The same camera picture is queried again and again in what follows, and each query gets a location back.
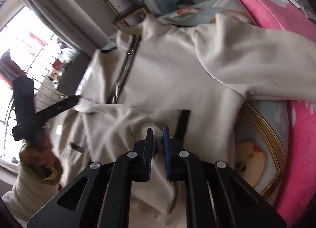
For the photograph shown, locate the hanging red clothes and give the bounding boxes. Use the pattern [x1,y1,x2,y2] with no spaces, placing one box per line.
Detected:
[0,50,26,88]

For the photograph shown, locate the metal window railing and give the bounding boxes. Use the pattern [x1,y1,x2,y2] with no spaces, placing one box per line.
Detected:
[1,34,63,163]

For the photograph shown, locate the cream zip-up jacket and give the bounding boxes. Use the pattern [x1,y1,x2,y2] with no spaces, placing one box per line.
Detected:
[52,13,316,228]

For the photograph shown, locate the fruit pattern bed sheet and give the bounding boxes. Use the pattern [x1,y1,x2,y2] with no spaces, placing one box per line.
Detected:
[158,0,288,204]

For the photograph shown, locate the person's left hand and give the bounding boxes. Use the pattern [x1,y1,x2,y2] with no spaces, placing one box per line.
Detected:
[19,136,63,186]

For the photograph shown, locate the grey window curtain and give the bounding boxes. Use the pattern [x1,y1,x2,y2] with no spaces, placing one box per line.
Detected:
[21,0,115,56]

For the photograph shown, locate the cream sleeve left forearm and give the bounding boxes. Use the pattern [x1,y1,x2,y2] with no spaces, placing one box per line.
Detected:
[2,163,63,227]

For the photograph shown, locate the wooden chair black seat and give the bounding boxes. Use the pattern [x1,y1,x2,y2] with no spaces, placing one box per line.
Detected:
[103,0,150,30]

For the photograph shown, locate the pink floral blanket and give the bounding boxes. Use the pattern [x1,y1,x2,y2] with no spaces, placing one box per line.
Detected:
[222,0,316,227]

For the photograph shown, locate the dark grey cabinet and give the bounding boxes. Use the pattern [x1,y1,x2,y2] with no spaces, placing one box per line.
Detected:
[57,52,91,97]

